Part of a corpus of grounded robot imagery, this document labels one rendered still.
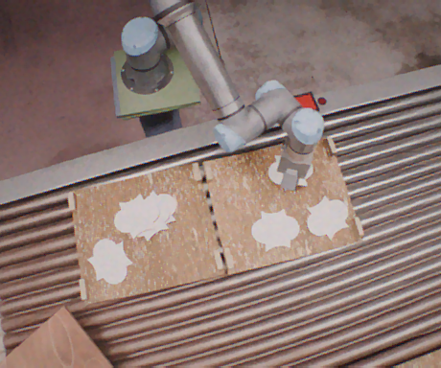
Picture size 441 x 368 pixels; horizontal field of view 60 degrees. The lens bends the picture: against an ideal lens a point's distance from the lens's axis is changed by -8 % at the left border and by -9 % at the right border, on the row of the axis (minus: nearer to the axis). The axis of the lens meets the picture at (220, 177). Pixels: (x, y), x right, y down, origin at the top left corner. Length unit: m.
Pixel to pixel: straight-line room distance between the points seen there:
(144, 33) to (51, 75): 1.59
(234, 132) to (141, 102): 0.55
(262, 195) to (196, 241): 0.24
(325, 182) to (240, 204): 0.27
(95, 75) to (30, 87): 0.44
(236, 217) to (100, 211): 0.41
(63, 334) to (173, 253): 0.37
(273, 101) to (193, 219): 0.43
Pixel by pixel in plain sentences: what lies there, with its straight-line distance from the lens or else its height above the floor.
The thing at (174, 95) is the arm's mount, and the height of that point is 0.90.
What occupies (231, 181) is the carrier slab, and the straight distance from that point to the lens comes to 1.23.
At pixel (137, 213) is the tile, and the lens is 1.19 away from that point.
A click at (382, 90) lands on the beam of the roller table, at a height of 0.92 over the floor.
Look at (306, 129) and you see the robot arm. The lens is 0.95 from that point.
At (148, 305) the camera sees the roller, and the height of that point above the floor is 0.92.
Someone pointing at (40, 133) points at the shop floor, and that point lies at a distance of 2.61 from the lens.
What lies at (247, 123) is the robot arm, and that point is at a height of 1.24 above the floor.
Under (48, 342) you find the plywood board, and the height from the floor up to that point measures 1.04.
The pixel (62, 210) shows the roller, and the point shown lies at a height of 0.92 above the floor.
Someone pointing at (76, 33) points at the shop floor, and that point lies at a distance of 2.99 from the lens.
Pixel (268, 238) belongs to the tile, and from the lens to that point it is 1.18.
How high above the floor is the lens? 2.09
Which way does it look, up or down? 69 degrees down
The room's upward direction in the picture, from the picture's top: 2 degrees counter-clockwise
